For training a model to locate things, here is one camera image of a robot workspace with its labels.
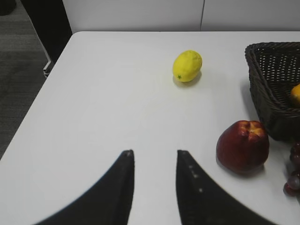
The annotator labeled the black cabinet with metal rail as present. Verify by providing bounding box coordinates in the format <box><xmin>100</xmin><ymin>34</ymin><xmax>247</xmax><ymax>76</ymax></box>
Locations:
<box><xmin>21</xmin><ymin>0</ymin><xmax>72</xmax><ymax>77</ymax></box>

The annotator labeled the dark woven wicker basket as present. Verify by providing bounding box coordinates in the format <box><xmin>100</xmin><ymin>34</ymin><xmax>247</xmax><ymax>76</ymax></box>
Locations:
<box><xmin>245</xmin><ymin>42</ymin><xmax>300</xmax><ymax>141</ymax></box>

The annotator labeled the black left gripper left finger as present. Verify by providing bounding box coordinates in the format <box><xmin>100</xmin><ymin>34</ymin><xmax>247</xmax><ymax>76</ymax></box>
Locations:
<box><xmin>38</xmin><ymin>150</ymin><xmax>135</xmax><ymax>225</ymax></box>

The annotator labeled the purple red grape bunch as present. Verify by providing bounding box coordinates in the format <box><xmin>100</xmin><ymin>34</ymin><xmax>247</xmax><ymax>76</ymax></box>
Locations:
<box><xmin>284</xmin><ymin>142</ymin><xmax>300</xmax><ymax>196</ymax></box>

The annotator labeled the yellow lemon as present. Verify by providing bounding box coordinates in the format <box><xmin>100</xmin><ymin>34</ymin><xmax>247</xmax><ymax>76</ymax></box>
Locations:
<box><xmin>172</xmin><ymin>50</ymin><xmax>203</xmax><ymax>83</ymax></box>

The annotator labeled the orange yellow mango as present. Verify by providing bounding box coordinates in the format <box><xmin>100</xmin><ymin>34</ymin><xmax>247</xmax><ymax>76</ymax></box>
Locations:
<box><xmin>290</xmin><ymin>84</ymin><xmax>300</xmax><ymax>107</ymax></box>

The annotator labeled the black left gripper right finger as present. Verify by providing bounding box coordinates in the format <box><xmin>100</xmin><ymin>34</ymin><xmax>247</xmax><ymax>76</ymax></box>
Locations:
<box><xmin>177</xmin><ymin>150</ymin><xmax>271</xmax><ymax>225</ymax></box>

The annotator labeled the dark red apple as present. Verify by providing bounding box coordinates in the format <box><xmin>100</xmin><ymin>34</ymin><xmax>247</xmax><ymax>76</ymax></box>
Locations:
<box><xmin>216</xmin><ymin>120</ymin><xmax>270</xmax><ymax>175</ymax></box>

